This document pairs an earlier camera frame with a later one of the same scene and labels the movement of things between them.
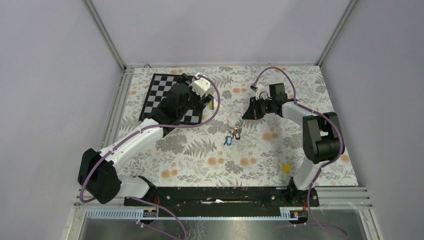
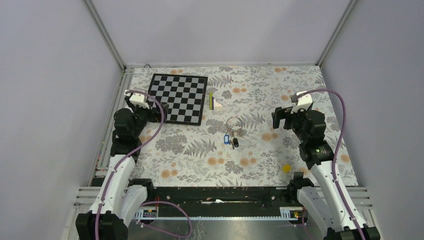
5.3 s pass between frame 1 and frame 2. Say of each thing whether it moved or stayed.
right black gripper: moved
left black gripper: moved
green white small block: stayed
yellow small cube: stayed
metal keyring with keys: moved
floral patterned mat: stayed
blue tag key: moved
